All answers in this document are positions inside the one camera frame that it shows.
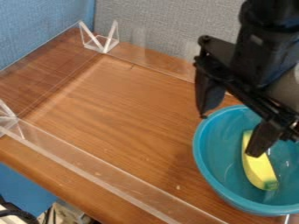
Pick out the clear acrylic front barrier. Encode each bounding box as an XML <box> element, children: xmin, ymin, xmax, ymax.
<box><xmin>0</xmin><ymin>100</ymin><xmax>228</xmax><ymax>224</ymax></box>

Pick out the clear acrylic barrier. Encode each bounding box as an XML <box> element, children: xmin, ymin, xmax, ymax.
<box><xmin>0</xmin><ymin>100</ymin><xmax>228</xmax><ymax>224</ymax></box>
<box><xmin>78</xmin><ymin>19</ymin><xmax>242</xmax><ymax>100</ymax></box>

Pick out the yellow toy banana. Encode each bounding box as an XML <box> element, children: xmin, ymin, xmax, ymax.
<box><xmin>241</xmin><ymin>130</ymin><xmax>278</xmax><ymax>191</ymax></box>

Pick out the dark object under table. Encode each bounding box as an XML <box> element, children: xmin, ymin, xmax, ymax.
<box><xmin>0</xmin><ymin>195</ymin><xmax>35</xmax><ymax>224</ymax></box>

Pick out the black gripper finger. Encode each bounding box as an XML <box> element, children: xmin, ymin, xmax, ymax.
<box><xmin>194</xmin><ymin>66</ymin><xmax>225</xmax><ymax>119</ymax></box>
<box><xmin>245</xmin><ymin>121</ymin><xmax>282</xmax><ymax>158</ymax></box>

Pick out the blue plastic bowl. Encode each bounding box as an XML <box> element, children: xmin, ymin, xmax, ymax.
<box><xmin>192</xmin><ymin>105</ymin><xmax>299</xmax><ymax>216</ymax></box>

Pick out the clear acrylic corner bracket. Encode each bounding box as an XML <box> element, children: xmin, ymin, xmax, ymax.
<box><xmin>78</xmin><ymin>21</ymin><xmax>119</xmax><ymax>54</ymax></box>

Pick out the white cluttered object below table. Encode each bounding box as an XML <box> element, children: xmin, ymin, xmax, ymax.
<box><xmin>37</xmin><ymin>199</ymin><xmax>94</xmax><ymax>224</ymax></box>

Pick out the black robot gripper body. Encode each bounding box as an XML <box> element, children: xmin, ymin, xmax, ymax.
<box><xmin>193</xmin><ymin>17</ymin><xmax>299</xmax><ymax>142</ymax></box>

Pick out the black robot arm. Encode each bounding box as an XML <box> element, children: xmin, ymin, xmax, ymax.
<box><xmin>193</xmin><ymin>0</ymin><xmax>299</xmax><ymax>157</ymax></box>

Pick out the clear acrylic back barrier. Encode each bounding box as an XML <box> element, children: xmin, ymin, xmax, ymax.
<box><xmin>78</xmin><ymin>19</ymin><xmax>242</xmax><ymax>100</ymax></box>

